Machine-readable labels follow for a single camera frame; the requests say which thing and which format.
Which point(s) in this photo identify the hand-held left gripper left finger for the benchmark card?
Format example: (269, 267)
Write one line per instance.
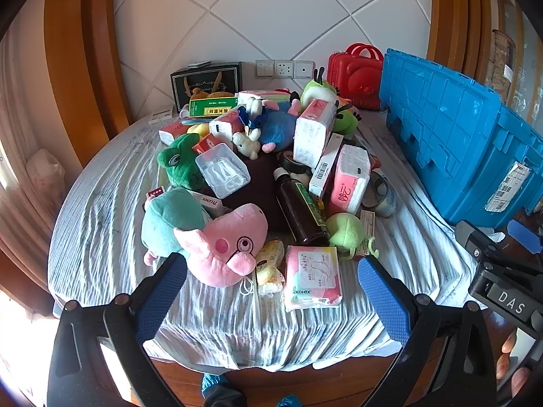
(163, 301)

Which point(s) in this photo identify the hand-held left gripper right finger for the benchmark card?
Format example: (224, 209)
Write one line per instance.
(384, 301)

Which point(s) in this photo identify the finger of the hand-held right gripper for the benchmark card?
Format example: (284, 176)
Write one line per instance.
(479, 243)
(525, 234)

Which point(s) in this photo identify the teal dress pig plush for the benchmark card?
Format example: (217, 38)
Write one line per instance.
(212, 246)

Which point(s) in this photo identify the round green plush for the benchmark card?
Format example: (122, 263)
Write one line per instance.
(345, 231)

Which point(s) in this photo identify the blue plastic crate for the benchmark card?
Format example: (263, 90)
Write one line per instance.
(458, 135)

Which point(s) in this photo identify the brown bear plush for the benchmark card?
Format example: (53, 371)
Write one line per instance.
(212, 93)

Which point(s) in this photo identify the green bird plush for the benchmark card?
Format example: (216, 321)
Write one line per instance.
(316, 89)

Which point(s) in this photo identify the person's right hand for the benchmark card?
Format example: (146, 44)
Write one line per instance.
(513, 369)

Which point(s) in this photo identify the white paper tag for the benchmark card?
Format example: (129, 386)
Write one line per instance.
(368, 222)

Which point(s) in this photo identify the striped white tablecloth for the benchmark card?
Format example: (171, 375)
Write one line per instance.
(110, 229)

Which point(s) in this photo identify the blue shoe cover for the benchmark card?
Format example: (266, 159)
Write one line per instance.
(289, 401)
(214, 383)

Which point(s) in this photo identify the clear tape roll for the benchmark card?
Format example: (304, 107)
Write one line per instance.
(384, 199)

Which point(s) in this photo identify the white medicine box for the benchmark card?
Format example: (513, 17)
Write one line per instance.
(208, 201)

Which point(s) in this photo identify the small red white card box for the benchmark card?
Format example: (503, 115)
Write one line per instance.
(155, 192)

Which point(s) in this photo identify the yellow snack packet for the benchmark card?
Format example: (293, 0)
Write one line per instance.
(269, 263)

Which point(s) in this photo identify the brown glass bottle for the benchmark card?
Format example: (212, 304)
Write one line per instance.
(301, 212)

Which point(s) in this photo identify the small red packet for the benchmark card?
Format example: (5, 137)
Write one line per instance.
(375, 162)

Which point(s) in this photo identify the green frog plush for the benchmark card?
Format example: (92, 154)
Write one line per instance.
(178, 161)

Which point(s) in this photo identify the clear plastic box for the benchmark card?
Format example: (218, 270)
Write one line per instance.
(222, 171)

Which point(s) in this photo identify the maroon cloth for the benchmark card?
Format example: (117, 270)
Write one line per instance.
(261, 195)

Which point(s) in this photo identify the long white box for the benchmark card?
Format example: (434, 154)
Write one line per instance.
(324, 167)

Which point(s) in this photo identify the black tape roll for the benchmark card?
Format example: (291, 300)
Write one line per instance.
(292, 162)

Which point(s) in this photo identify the yellow plush toy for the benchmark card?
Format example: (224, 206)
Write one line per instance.
(197, 129)

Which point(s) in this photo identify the white plastic bag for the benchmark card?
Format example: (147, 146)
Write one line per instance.
(44, 169)

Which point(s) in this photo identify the small white plush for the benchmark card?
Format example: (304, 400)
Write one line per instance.
(247, 143)

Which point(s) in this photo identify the tall white pink tissue pack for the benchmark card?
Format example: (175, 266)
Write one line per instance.
(314, 133)

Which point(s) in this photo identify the white flat box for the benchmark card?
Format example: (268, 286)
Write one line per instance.
(160, 117)

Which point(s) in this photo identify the red white tissue pack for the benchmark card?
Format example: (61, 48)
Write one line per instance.
(227, 123)

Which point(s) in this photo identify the green medicine box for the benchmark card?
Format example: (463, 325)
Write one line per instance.
(212, 107)

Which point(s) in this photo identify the blue round plush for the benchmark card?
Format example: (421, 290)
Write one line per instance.
(278, 129)

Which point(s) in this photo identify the red toy suitcase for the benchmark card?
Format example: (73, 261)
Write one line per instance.
(356, 76)

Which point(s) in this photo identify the white blue duck plush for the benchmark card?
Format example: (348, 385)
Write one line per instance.
(253, 110)

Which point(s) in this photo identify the black gift box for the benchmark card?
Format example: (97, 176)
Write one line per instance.
(203, 80)

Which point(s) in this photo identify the pink green tissue pack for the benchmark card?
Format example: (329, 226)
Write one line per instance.
(263, 95)

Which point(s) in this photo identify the sheer curtain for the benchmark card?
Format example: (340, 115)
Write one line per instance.
(25, 114)

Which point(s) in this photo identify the wooden wardrobe frame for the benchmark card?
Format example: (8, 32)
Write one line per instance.
(454, 17)

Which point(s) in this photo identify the white wall outlet plate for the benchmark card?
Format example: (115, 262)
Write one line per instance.
(303, 70)

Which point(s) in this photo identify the white wall socket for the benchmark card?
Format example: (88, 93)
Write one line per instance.
(284, 68)

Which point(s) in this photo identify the white wall switch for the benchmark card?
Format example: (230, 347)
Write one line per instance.
(265, 68)

